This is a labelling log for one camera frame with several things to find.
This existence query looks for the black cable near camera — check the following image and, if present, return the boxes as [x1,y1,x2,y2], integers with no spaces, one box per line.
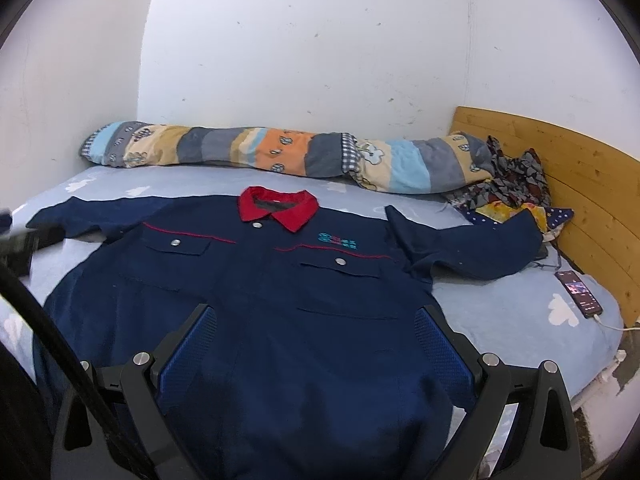
[0,261,174,480]

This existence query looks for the wooden headboard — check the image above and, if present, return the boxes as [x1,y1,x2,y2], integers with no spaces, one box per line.
[450,106,639,325]

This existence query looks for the navy work shirt red collar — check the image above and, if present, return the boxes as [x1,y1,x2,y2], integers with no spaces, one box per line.
[29,186,542,479]

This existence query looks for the dark patterned crumpled cloth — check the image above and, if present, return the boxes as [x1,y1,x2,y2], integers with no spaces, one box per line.
[444,133,552,210]

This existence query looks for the white charging cable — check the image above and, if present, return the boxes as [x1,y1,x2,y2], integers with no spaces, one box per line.
[591,313,640,334]

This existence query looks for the black smartphone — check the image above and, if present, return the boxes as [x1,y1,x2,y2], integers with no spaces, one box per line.
[554,271,603,318]

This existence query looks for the yellow navy starred pillow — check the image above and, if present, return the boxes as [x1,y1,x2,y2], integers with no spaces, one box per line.
[459,199,575,244]

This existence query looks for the striped patchwork rolled quilt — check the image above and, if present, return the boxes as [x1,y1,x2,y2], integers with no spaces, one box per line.
[80,122,494,195]

